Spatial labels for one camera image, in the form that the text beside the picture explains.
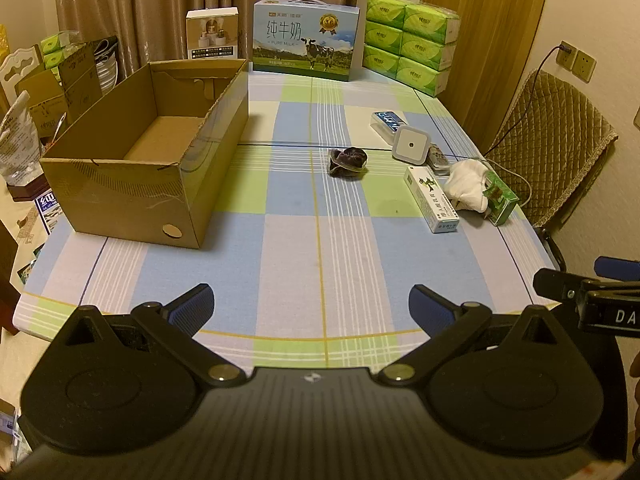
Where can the chair with quilted cover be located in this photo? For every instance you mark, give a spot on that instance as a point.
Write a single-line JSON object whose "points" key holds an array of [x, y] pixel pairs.
{"points": [[550, 150]]}

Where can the blue milk gift box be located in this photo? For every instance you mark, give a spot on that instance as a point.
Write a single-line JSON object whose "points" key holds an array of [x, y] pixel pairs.
{"points": [[300, 35]]}

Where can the small beige product box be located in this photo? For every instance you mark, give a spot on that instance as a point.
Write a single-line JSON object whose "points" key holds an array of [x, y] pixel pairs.
{"points": [[212, 30]]}

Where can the low brown cardboard box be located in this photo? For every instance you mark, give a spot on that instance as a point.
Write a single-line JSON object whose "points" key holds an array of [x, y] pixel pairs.
{"points": [[45, 100]]}

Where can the white carved chair back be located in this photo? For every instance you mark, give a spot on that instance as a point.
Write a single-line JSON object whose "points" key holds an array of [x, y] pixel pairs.
{"points": [[20, 70]]}

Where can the green tissue packs pile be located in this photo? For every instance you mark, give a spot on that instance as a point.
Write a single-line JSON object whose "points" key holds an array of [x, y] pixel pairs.
{"points": [[55, 47]]}

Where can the tall brown cardboard box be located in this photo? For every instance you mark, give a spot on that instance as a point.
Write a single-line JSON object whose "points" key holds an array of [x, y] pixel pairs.
{"points": [[80, 77]]}

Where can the dark fabric scrunchie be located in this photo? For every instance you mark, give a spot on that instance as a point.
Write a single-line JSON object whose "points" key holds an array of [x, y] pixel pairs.
{"points": [[347, 162]]}

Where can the metal spoon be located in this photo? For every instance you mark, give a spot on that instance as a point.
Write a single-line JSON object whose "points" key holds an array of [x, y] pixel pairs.
{"points": [[60, 127]]}

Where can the white cloth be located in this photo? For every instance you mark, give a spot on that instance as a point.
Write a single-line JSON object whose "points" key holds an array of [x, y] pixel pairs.
{"points": [[465, 185]]}

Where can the white plastic bag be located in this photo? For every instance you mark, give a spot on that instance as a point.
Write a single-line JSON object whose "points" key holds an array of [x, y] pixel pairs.
{"points": [[17, 140]]}

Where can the beige wall socket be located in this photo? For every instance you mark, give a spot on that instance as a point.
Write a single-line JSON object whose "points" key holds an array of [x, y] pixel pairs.
{"points": [[566, 55], [584, 66]]}

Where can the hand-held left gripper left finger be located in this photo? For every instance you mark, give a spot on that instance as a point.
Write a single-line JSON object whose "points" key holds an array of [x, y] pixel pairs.
{"points": [[192, 306]]}

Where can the blue white flat box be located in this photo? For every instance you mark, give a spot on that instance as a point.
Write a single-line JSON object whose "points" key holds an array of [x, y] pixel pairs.
{"points": [[50, 212]]}

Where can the blue white small box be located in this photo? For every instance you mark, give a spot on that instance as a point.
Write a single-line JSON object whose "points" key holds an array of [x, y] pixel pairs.
{"points": [[387, 122]]}

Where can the white square night light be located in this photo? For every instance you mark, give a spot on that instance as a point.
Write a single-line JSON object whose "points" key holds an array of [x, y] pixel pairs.
{"points": [[411, 144]]}

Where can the yellow plastic bag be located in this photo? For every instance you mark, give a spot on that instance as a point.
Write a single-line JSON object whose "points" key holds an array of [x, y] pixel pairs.
{"points": [[4, 42]]}

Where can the checked tablecloth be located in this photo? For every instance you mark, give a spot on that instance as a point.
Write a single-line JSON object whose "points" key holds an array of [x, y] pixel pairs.
{"points": [[320, 260]]}

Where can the brown shiny curtain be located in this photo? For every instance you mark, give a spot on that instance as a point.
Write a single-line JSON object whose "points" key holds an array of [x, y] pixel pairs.
{"points": [[150, 0]]}

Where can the long white green box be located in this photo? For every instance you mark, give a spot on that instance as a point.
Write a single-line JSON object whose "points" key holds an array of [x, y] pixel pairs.
{"points": [[432, 200]]}

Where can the stack of white bowls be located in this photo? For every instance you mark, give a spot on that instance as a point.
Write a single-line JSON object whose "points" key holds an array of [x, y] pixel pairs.
{"points": [[107, 67]]}

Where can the dark wooden tray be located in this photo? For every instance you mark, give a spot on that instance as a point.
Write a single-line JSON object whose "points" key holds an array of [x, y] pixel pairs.
{"points": [[27, 191]]}

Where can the stack of green tissue packs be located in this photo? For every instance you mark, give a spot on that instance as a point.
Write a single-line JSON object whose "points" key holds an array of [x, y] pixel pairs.
{"points": [[410, 45]]}

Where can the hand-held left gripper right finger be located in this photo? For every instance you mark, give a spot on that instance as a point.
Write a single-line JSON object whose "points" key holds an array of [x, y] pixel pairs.
{"points": [[430, 308]]}

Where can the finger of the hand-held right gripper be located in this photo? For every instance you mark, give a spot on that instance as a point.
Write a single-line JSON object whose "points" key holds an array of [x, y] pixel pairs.
{"points": [[620, 266], [557, 285]]}

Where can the small green carton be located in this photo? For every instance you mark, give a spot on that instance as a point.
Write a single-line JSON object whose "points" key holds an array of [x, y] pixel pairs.
{"points": [[500, 200]]}

